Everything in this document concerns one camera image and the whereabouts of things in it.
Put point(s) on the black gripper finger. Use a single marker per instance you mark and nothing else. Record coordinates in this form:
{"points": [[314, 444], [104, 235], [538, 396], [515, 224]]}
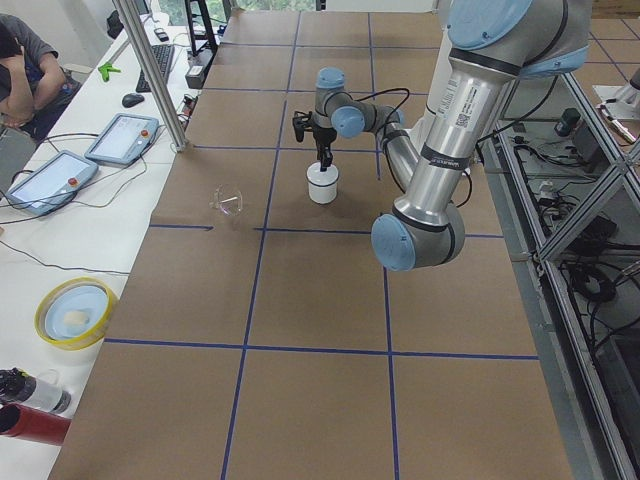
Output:
{"points": [[325, 158]]}

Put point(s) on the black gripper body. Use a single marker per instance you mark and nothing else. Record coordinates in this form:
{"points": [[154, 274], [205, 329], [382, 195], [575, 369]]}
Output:
{"points": [[321, 135]]}

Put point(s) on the white mug lid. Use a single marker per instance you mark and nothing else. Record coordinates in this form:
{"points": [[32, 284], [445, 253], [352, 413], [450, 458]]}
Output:
{"points": [[322, 178]]}

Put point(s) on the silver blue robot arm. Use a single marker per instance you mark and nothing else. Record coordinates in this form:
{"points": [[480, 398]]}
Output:
{"points": [[492, 43]]}

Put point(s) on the white enamel mug blue rim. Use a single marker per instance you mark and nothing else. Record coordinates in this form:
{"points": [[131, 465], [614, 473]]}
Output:
{"points": [[323, 195]]}

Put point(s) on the black computer box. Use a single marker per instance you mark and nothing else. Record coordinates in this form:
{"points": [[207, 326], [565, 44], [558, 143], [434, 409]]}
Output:
{"points": [[199, 66]]}

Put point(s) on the black computer mouse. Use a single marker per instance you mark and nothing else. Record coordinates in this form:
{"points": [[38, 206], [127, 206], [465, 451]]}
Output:
{"points": [[132, 99]]}

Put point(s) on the far teach pendant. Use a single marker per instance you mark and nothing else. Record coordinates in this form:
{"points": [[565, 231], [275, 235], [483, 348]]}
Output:
{"points": [[123, 140]]}

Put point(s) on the teach pendant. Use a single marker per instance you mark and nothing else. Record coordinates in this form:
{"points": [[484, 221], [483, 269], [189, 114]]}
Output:
{"points": [[52, 185], [123, 140]]}

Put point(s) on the green clamp tool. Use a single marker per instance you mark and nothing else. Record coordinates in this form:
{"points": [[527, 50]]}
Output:
{"points": [[106, 70]]}

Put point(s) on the near teach pendant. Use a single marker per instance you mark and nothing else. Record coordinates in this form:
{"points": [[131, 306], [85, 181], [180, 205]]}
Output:
{"points": [[52, 185]]}

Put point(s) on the person in grey shirt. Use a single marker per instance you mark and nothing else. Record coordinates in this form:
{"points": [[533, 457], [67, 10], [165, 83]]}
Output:
{"points": [[35, 89]]}

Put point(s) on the clear bottle black cap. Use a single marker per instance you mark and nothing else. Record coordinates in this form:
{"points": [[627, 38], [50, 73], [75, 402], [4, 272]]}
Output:
{"points": [[17, 386]]}

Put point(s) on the red bottle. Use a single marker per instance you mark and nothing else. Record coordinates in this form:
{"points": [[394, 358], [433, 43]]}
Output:
{"points": [[26, 423]]}

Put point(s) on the aluminium frame post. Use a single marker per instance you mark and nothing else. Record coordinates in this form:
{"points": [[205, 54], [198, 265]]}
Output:
{"points": [[138, 38]]}

